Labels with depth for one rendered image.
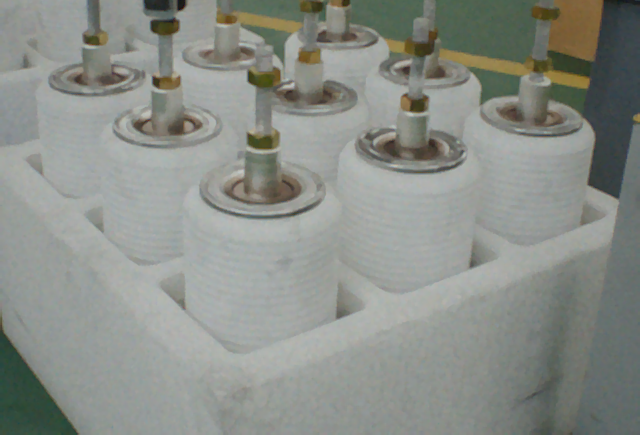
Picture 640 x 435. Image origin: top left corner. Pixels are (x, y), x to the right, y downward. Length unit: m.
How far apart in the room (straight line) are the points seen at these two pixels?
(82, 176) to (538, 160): 0.34
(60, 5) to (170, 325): 0.54
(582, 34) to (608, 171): 0.75
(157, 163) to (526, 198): 0.26
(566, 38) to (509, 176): 1.10
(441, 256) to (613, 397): 0.14
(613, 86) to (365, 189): 0.45
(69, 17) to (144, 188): 0.44
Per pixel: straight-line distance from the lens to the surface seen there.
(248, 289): 0.55
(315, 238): 0.55
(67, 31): 1.05
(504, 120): 0.70
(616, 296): 0.60
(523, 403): 0.73
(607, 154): 1.03
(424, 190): 0.60
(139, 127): 0.66
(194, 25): 1.10
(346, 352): 0.56
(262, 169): 0.55
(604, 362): 0.63
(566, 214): 0.71
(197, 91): 0.78
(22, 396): 0.83
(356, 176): 0.61
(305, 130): 0.68
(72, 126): 0.73
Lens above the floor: 0.50
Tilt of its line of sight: 26 degrees down
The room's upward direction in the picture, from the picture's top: 2 degrees clockwise
